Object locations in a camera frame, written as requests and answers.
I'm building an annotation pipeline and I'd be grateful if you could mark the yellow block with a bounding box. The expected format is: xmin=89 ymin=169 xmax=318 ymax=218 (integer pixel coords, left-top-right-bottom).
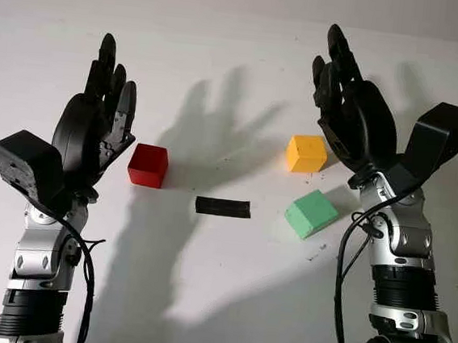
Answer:
xmin=284 ymin=132 xmax=330 ymax=177

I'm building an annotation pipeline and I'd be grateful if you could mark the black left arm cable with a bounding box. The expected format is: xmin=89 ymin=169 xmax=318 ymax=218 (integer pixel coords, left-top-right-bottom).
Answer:
xmin=25 ymin=201 xmax=110 ymax=343

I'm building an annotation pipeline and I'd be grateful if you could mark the red block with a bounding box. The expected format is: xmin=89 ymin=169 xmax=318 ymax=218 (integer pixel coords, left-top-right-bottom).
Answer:
xmin=125 ymin=142 xmax=170 ymax=190

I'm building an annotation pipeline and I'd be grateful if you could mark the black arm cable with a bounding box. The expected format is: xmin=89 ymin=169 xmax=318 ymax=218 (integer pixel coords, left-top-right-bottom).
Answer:
xmin=329 ymin=178 xmax=419 ymax=343
xmin=25 ymin=201 xmax=110 ymax=343

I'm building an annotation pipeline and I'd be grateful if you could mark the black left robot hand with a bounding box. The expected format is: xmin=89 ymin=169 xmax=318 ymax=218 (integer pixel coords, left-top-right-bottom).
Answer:
xmin=46 ymin=28 xmax=147 ymax=208

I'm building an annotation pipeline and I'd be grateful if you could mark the green block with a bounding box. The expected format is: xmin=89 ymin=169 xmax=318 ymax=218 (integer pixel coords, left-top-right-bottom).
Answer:
xmin=282 ymin=186 xmax=342 ymax=244

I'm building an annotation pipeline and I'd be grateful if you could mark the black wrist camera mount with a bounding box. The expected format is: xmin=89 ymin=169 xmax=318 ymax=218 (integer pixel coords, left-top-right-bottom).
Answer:
xmin=389 ymin=97 xmax=458 ymax=199
xmin=0 ymin=128 xmax=72 ymax=215

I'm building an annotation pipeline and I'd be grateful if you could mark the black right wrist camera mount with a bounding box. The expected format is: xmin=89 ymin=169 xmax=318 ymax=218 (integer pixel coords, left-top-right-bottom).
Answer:
xmin=389 ymin=97 xmax=458 ymax=199

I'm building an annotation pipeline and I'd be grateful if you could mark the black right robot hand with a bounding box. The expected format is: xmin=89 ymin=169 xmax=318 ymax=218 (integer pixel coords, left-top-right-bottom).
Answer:
xmin=300 ymin=22 xmax=410 ymax=189

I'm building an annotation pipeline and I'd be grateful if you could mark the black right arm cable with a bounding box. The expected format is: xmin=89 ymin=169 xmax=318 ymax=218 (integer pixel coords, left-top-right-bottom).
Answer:
xmin=329 ymin=178 xmax=419 ymax=343

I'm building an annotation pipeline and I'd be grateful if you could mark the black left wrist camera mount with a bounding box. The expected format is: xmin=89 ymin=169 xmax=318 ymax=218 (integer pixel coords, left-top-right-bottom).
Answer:
xmin=0 ymin=128 xmax=72 ymax=215

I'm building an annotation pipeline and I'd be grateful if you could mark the black tape strip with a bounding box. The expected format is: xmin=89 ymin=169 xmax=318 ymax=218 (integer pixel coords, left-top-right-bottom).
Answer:
xmin=193 ymin=195 xmax=254 ymax=220

